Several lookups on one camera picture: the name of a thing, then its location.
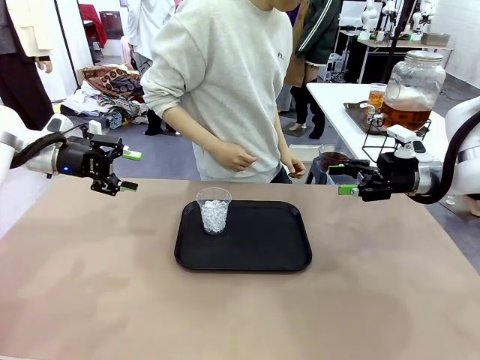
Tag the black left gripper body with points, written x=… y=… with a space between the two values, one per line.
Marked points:
x=80 y=161

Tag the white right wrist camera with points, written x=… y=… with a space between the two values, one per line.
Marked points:
x=402 y=134

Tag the person's left hand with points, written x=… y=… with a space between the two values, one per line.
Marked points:
x=294 y=165

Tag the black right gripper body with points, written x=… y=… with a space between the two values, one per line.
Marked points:
x=399 y=174

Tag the clear plastic storage box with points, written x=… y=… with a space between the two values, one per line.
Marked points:
x=84 y=114

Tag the mannequin in cream jacket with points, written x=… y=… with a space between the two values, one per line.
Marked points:
x=18 y=56

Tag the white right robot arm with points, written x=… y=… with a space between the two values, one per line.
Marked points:
x=463 y=123

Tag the clear container of dark liquid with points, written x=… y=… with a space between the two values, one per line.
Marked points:
x=332 y=157

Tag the white side table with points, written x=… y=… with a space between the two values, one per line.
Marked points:
x=337 y=97

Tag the dark metal tray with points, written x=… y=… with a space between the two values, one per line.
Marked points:
x=358 y=112

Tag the background workbench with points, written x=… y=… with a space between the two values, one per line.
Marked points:
x=375 y=43

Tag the person in white shirt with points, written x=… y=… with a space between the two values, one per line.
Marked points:
x=140 y=22

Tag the person in grey sweatshirt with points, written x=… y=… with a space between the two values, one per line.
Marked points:
x=217 y=75

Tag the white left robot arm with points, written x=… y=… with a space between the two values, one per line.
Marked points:
x=9 y=125

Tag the person in dark green jacket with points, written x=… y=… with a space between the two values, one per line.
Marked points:
x=318 y=26

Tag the black vertical pole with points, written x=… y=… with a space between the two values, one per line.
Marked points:
x=399 y=37

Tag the pile of patterned clothes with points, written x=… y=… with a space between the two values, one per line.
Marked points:
x=112 y=88

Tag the black plastic serving tray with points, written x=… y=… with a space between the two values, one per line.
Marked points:
x=243 y=251

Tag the person's right forearm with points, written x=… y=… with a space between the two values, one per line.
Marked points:
x=191 y=131

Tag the black green-tipped right gripper finger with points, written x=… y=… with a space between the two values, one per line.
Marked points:
x=356 y=167
x=365 y=191

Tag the short clear plastic cup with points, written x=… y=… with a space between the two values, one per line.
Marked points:
x=213 y=217

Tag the glass tea dispenser jar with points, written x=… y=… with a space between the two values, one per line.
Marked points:
x=412 y=90

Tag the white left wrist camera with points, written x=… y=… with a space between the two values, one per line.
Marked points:
x=95 y=126

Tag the grey metal box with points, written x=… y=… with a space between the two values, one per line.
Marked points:
x=435 y=38

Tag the red hanging garment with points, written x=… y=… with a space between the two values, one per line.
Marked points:
x=93 y=26

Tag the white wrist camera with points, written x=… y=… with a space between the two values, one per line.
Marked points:
x=402 y=134
x=95 y=126

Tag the tall clear plastic cup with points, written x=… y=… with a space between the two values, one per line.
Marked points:
x=376 y=99

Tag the person's right hand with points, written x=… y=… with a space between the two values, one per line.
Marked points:
x=236 y=157

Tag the black green-tipped left gripper finger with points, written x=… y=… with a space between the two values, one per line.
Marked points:
x=108 y=185
x=112 y=144

